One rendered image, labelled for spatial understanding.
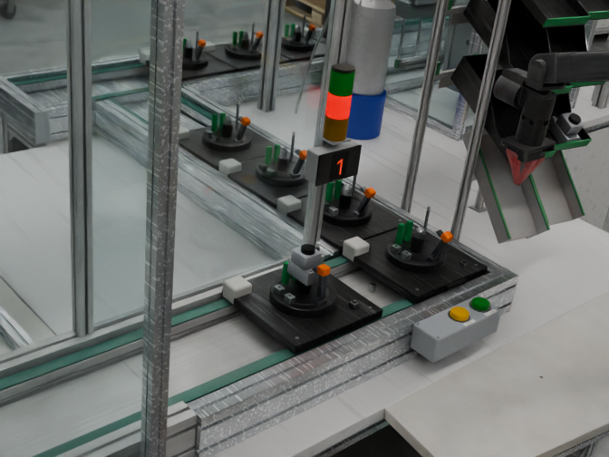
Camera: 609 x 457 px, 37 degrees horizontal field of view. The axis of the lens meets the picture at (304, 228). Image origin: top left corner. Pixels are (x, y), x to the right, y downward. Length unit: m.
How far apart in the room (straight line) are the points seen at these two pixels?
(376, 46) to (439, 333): 1.24
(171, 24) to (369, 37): 1.75
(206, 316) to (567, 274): 1.00
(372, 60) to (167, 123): 1.74
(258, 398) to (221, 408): 0.08
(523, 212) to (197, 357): 0.92
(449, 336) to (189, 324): 0.53
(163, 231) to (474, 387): 0.88
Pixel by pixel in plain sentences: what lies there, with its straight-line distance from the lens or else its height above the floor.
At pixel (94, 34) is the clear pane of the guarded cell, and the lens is 1.11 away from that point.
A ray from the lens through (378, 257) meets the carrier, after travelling 2.07.
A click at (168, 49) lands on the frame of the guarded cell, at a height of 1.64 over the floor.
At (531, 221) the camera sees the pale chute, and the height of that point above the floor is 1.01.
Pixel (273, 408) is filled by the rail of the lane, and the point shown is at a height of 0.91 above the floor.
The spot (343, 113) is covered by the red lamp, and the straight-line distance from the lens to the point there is 1.87.
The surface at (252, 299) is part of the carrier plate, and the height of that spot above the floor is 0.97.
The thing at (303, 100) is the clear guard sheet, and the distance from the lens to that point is 1.86.
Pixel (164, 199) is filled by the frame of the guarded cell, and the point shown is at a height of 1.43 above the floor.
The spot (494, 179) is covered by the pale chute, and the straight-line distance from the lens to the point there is 2.24.
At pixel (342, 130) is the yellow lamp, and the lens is 1.89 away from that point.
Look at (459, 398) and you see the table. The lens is 1.88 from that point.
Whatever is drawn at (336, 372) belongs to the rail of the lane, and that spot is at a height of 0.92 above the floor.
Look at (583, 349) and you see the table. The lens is 2.13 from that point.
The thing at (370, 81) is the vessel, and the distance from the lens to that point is 2.90.
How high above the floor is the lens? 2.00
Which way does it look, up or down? 29 degrees down
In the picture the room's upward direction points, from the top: 7 degrees clockwise
